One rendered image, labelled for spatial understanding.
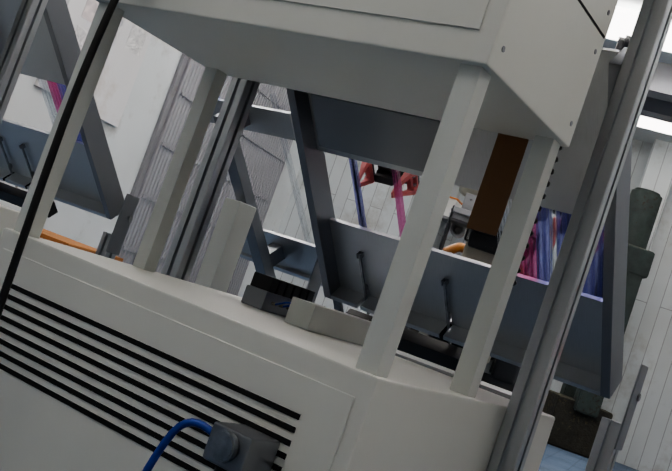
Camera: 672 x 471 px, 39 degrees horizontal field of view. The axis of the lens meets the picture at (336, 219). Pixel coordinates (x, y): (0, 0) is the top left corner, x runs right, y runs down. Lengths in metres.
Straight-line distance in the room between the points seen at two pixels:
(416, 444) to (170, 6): 0.71
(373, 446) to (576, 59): 0.60
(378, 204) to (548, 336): 8.79
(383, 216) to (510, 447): 8.77
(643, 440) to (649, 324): 1.21
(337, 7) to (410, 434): 0.55
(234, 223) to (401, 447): 1.25
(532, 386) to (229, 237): 1.10
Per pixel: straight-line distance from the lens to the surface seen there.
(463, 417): 1.33
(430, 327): 2.09
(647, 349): 10.66
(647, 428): 10.65
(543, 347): 1.45
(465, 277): 1.98
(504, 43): 1.15
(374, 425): 1.11
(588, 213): 1.47
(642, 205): 9.97
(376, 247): 2.08
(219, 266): 2.34
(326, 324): 1.60
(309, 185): 2.04
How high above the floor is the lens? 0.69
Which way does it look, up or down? 4 degrees up
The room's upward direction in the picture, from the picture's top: 19 degrees clockwise
